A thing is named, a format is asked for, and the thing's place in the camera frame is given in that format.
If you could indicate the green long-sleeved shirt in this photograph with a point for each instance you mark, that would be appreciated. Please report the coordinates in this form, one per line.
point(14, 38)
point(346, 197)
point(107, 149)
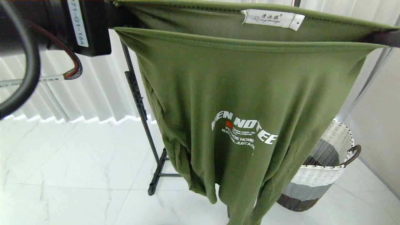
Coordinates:
point(234, 93)

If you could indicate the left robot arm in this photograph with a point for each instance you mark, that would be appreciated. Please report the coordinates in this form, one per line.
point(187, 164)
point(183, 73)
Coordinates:
point(11, 37)

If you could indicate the black clothes rack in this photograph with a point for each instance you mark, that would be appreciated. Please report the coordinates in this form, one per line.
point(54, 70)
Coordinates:
point(137, 93)

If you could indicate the white laundry basket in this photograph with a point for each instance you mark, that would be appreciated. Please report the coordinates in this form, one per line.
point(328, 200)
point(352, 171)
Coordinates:
point(315, 179)

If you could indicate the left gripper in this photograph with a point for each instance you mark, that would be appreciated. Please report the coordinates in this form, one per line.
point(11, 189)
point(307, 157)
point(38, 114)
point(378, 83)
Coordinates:
point(93, 28)

